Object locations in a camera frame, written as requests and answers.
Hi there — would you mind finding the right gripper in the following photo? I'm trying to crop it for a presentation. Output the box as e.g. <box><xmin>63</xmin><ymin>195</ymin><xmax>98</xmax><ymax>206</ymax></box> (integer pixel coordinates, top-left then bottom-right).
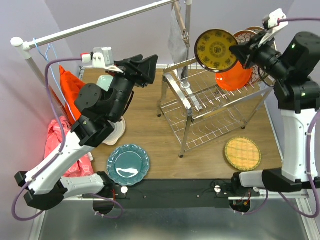
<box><xmin>231</xmin><ymin>29</ymin><xmax>292</xmax><ymax>81</ymax></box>

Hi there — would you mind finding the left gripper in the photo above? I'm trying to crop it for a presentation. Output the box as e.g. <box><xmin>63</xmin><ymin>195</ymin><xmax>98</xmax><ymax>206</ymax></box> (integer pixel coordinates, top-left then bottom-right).
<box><xmin>105</xmin><ymin>54</ymin><xmax>160</xmax><ymax>121</ymax></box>

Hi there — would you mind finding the orange plate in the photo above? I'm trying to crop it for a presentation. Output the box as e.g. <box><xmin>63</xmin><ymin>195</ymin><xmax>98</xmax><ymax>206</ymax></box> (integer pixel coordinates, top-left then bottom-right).
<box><xmin>215</xmin><ymin>61</ymin><xmax>253</xmax><ymax>92</ymax></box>

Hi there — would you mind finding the large floral plate brown rim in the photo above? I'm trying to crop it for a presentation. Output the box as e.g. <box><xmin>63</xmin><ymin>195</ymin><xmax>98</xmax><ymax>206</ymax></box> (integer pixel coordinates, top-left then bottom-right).
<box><xmin>246</xmin><ymin>26</ymin><xmax>278</xmax><ymax>83</ymax></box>

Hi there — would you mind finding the yellow patterned dark plate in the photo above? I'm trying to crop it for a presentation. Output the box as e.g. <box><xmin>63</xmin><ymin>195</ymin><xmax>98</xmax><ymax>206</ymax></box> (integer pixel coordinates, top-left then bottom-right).
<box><xmin>194</xmin><ymin>29</ymin><xmax>238</xmax><ymax>73</ymax></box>

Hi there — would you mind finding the woven bamboo plate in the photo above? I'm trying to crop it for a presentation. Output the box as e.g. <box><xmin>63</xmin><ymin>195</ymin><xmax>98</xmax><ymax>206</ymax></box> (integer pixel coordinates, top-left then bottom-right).
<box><xmin>224</xmin><ymin>136</ymin><xmax>262</xmax><ymax>172</ymax></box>

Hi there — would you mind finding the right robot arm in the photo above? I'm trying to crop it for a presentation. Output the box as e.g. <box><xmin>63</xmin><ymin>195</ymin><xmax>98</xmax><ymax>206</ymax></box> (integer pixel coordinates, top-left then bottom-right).
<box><xmin>230</xmin><ymin>31</ymin><xmax>320</xmax><ymax>196</ymax></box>

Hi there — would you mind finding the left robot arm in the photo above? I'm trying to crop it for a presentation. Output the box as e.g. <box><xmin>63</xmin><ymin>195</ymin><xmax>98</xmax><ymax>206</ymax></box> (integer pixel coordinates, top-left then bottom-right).
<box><xmin>15</xmin><ymin>54</ymin><xmax>159</xmax><ymax>211</ymax></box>

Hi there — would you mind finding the metal dish rack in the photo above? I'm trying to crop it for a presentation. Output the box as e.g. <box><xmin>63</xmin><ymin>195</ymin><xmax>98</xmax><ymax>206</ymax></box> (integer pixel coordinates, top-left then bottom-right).
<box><xmin>156</xmin><ymin>59</ymin><xmax>272</xmax><ymax>158</ymax></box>

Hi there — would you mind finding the light blue divided tray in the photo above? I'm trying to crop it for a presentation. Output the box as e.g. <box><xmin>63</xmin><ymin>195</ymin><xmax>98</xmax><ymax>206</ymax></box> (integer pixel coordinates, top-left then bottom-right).
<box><xmin>96</xmin><ymin>74</ymin><xmax>114</xmax><ymax>92</ymax></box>

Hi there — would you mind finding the grey hanging cloth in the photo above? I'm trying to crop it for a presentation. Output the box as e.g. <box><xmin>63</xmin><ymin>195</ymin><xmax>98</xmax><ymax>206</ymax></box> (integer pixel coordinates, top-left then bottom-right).
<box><xmin>168</xmin><ymin>9</ymin><xmax>188</xmax><ymax>64</ymax></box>

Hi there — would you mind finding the wooden clip hanger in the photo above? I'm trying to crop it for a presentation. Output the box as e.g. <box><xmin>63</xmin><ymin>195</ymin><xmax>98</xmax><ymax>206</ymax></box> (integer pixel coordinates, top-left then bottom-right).
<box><xmin>172</xmin><ymin>1</ymin><xmax>190</xmax><ymax>48</ymax></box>

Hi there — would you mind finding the orange oven mitt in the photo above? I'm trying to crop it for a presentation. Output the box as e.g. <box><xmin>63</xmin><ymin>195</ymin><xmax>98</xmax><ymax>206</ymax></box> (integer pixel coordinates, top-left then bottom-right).
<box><xmin>59</xmin><ymin>65</ymin><xmax>86</xmax><ymax>125</ymax></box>

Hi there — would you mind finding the teal scalloped plate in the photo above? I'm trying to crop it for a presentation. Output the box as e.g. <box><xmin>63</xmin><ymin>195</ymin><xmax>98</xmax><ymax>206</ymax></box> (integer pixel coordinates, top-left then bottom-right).
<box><xmin>106</xmin><ymin>144</ymin><xmax>150</xmax><ymax>187</ymax></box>

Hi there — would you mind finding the pink plastic bag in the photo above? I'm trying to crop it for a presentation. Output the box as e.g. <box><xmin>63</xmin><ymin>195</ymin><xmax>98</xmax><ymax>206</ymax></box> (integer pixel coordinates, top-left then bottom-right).
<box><xmin>44</xmin><ymin>116</ymin><xmax>94</xmax><ymax>178</ymax></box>

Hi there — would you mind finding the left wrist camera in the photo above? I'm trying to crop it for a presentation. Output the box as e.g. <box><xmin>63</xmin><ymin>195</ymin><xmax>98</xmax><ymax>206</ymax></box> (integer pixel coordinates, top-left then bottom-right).
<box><xmin>80</xmin><ymin>47</ymin><xmax>124</xmax><ymax>74</ymax></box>

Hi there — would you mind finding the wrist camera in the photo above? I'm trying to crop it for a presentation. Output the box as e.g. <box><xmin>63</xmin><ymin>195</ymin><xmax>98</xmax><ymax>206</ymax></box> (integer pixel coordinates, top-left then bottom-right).
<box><xmin>80</xmin><ymin>47</ymin><xmax>124</xmax><ymax>74</ymax></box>
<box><xmin>258</xmin><ymin>8</ymin><xmax>289</xmax><ymax>47</ymax></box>

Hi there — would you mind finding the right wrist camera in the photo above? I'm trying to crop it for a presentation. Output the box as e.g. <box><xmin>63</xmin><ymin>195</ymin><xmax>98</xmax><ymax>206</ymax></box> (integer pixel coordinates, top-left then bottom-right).
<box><xmin>258</xmin><ymin>8</ymin><xmax>289</xmax><ymax>47</ymax></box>

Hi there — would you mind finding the blue wire hanger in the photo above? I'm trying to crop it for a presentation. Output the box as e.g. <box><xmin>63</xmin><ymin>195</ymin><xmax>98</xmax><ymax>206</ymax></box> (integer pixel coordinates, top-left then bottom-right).
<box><xmin>35</xmin><ymin>43</ymin><xmax>76</xmax><ymax>120</ymax></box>

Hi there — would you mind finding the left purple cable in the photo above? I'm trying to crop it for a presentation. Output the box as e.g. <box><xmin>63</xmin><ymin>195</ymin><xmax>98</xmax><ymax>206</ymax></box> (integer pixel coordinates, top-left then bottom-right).
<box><xmin>11</xmin><ymin>56</ymin><xmax>125</xmax><ymax>222</ymax></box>

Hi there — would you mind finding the white clothes rail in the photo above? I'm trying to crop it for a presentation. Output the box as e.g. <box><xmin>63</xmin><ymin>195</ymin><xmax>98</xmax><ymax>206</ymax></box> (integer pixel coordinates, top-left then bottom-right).
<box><xmin>10</xmin><ymin>0</ymin><xmax>180</xmax><ymax>86</ymax></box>

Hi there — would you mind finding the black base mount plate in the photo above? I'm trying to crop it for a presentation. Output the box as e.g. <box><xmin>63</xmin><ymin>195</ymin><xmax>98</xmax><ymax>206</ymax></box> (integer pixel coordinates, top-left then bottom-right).
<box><xmin>82</xmin><ymin>178</ymin><xmax>261</xmax><ymax>210</ymax></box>

